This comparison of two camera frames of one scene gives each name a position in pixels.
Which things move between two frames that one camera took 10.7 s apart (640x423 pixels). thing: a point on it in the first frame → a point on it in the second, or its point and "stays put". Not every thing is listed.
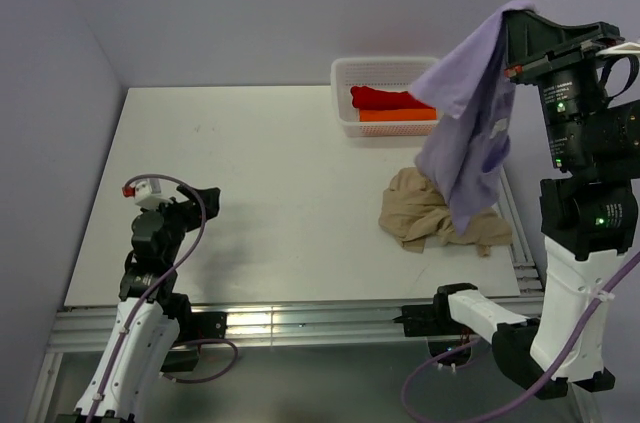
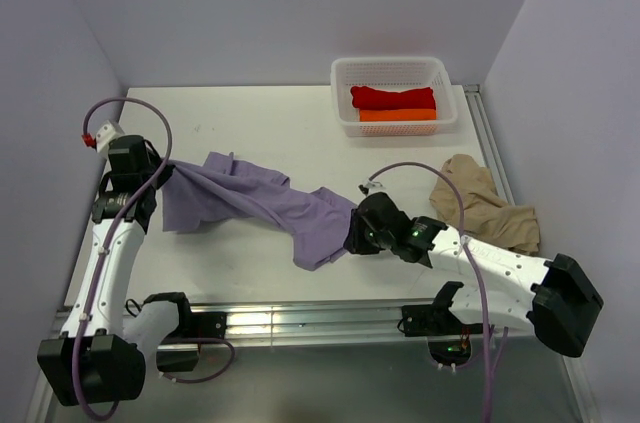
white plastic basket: [395, 74] stays put
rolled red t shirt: [369, 98] stays put
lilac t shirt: [465, 153] → [230, 187]
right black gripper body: [582, 51] → [365, 240]
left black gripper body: [180, 220] → [162, 176]
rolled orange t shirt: [397, 115] stays put
